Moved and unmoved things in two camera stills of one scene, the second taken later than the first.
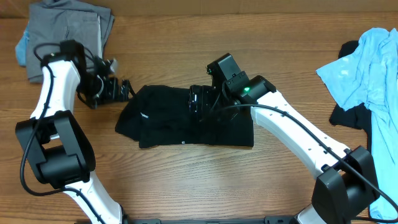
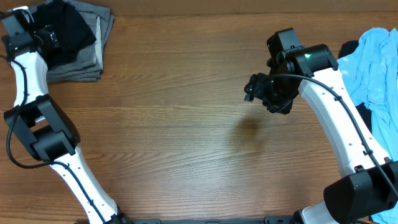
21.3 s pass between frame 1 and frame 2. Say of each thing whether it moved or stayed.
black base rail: stayed
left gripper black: moved
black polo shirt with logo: moved
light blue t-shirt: stayed
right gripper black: moved
